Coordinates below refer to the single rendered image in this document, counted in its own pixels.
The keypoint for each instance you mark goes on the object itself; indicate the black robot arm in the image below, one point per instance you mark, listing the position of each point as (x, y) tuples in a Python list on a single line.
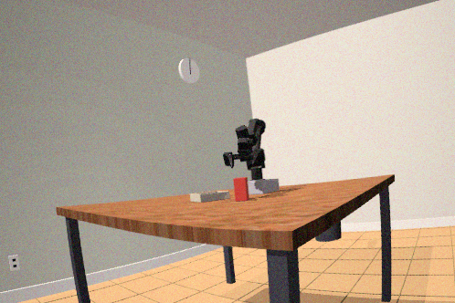
[(251, 137)]

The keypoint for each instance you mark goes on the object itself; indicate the red square cup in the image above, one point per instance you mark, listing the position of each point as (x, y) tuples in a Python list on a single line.
[(241, 187)]

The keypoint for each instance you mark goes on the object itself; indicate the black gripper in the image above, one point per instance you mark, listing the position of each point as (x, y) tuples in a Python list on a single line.
[(245, 156)]

